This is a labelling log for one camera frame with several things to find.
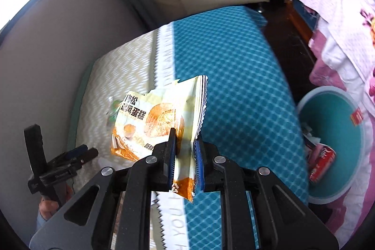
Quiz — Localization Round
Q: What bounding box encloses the person's left forearm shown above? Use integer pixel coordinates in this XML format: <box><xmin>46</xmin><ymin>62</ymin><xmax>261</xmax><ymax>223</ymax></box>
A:
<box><xmin>36</xmin><ymin>213</ymin><xmax>50</xmax><ymax>232</ymax></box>

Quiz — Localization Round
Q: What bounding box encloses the pink white quilt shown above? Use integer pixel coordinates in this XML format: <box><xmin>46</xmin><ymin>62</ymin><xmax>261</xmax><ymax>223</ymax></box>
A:
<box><xmin>307</xmin><ymin>16</ymin><xmax>375</xmax><ymax>247</ymax></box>

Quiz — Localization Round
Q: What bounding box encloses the teal checked tablecloth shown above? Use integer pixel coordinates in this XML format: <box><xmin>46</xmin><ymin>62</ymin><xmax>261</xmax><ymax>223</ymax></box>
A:
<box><xmin>69</xmin><ymin>5</ymin><xmax>310</xmax><ymax>250</ymax></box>

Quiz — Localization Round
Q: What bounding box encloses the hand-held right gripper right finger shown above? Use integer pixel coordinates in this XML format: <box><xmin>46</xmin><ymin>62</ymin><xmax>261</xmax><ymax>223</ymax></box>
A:
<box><xmin>193</xmin><ymin>137</ymin><xmax>340</xmax><ymax>250</ymax></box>

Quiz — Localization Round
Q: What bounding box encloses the teal plastic bin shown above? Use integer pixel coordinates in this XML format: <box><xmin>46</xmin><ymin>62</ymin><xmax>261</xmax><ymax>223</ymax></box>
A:
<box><xmin>296</xmin><ymin>86</ymin><xmax>370</xmax><ymax>204</ymax></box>

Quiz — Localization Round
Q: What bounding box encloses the yellow cake packet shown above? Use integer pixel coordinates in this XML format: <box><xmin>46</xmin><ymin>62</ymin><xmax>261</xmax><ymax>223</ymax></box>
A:
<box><xmin>111</xmin><ymin>75</ymin><xmax>208</xmax><ymax>204</ymax></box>

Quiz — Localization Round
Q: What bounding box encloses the green snack wrapper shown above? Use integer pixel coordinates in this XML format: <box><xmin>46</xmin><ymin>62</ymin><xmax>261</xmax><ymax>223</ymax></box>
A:
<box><xmin>107</xmin><ymin>96</ymin><xmax>122</xmax><ymax>122</ymax></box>

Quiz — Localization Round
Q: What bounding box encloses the red soda can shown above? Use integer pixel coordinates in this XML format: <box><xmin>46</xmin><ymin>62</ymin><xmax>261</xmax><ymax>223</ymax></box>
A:
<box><xmin>307</xmin><ymin>144</ymin><xmax>337</xmax><ymax>183</ymax></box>

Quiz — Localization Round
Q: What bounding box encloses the blue box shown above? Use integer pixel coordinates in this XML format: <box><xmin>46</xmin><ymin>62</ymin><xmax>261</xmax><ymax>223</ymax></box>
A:
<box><xmin>293</xmin><ymin>0</ymin><xmax>319</xmax><ymax>31</ymax></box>

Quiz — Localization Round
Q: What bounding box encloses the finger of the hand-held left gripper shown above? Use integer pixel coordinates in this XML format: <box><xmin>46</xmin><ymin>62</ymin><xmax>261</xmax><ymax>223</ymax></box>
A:
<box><xmin>63</xmin><ymin>145</ymin><xmax>89</xmax><ymax>158</ymax></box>
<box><xmin>70</xmin><ymin>148</ymin><xmax>99</xmax><ymax>166</ymax></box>

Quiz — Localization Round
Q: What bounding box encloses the person's left hand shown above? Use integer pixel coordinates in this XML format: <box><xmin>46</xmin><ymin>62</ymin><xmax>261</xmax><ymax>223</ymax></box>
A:
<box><xmin>38</xmin><ymin>183</ymin><xmax>75</xmax><ymax>220</ymax></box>

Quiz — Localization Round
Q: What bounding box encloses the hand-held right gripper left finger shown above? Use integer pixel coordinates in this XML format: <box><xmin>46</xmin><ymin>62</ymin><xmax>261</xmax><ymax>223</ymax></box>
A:
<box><xmin>29</xmin><ymin>128</ymin><xmax>177</xmax><ymax>250</ymax></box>

